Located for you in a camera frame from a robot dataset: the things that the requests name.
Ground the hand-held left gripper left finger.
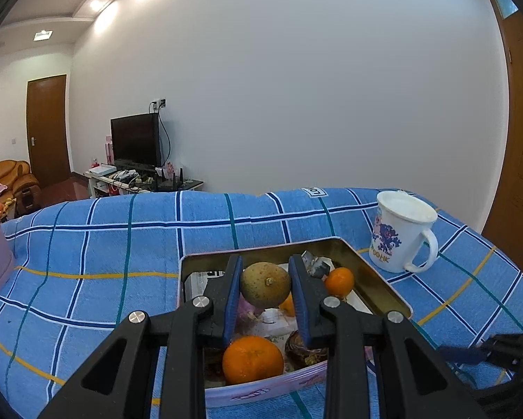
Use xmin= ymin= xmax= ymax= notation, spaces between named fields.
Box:
xmin=38 ymin=254 xmax=244 ymax=419

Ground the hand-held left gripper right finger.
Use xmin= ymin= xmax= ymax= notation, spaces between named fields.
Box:
xmin=288 ymin=254 xmax=489 ymax=419

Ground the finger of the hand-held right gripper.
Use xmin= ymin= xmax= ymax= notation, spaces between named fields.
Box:
xmin=438 ymin=344 xmax=491 ymax=366

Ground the orange mandarin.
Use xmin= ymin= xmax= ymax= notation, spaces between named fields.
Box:
xmin=324 ymin=267 xmax=356 ymax=298
xmin=279 ymin=292 xmax=297 ymax=317
xmin=222 ymin=335 xmax=285 ymax=386

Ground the purple passion fruit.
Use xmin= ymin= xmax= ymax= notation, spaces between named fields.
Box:
xmin=236 ymin=294 xmax=266 ymax=321

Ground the small yellow-green round fruit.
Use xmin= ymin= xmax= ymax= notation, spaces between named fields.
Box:
xmin=239 ymin=262 xmax=293 ymax=309

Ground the dark brown shrivelled fruit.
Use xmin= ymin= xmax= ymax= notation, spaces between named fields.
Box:
xmin=285 ymin=329 xmax=329 ymax=369

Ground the pink tin box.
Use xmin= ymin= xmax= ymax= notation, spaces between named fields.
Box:
xmin=178 ymin=236 xmax=414 ymax=409

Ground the white mug with blue print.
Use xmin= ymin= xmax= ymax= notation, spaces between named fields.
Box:
xmin=368 ymin=191 xmax=439 ymax=274

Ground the blue checked blanket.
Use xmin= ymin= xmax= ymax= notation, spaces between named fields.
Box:
xmin=0 ymin=188 xmax=523 ymax=419

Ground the black router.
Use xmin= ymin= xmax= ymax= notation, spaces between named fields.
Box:
xmin=157 ymin=168 xmax=186 ymax=192

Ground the white television stand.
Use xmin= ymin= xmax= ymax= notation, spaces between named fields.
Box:
xmin=85 ymin=168 xmax=204 ymax=199

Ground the black television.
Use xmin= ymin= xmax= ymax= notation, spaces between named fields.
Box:
xmin=110 ymin=113 xmax=163 ymax=169

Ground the brown leather armchair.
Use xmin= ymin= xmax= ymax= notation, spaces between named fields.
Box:
xmin=0 ymin=160 xmax=40 ymax=210

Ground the brown wooden door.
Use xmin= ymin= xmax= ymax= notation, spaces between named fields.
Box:
xmin=27 ymin=74 xmax=71 ymax=188

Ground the black power cable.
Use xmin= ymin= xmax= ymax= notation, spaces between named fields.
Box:
xmin=158 ymin=110 xmax=172 ymax=167

